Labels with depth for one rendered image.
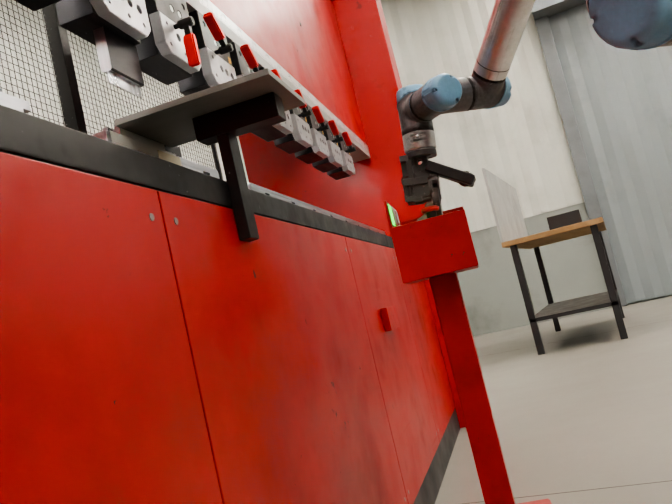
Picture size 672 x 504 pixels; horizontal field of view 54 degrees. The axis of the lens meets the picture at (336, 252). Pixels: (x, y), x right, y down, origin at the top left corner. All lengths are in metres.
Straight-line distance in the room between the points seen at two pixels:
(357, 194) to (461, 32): 6.09
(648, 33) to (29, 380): 0.83
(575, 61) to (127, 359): 8.30
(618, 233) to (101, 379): 8.01
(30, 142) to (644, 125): 8.18
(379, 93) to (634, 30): 2.41
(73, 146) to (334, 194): 2.60
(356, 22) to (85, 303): 2.91
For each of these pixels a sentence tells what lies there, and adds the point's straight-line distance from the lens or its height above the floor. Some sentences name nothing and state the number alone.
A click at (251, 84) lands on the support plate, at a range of 1.04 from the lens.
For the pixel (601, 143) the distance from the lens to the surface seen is 8.59.
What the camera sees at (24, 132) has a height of 0.85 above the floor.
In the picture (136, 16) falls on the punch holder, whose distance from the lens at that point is 1.26.
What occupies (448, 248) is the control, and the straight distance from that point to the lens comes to 1.39.
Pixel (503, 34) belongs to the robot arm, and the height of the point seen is 1.11.
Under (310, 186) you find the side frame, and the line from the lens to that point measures 3.32.
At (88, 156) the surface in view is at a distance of 0.76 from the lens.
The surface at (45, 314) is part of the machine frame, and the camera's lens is 0.64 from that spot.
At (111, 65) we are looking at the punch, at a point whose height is 1.11.
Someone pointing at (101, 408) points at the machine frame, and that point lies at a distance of 0.67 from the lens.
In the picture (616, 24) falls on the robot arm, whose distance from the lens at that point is 1.02.
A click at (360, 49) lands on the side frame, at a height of 1.87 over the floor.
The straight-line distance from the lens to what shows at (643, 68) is 8.76.
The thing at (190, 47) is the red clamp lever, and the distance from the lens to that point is 1.36.
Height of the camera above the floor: 0.62
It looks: 6 degrees up
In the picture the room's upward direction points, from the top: 13 degrees counter-clockwise
